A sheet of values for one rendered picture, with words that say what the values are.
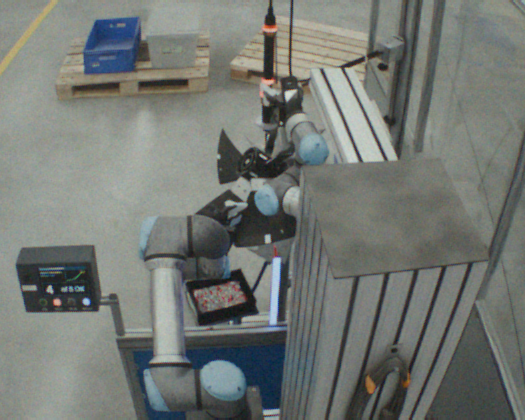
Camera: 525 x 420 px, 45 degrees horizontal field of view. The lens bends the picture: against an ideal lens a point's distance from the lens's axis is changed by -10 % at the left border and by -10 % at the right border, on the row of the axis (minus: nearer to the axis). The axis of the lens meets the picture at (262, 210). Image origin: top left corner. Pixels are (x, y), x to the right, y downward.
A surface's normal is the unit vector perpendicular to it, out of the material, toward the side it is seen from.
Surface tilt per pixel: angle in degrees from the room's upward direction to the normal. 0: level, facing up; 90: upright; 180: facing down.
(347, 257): 0
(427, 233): 0
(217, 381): 7
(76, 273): 75
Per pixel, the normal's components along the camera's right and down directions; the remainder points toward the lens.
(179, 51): 0.05, 0.73
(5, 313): 0.03, -0.75
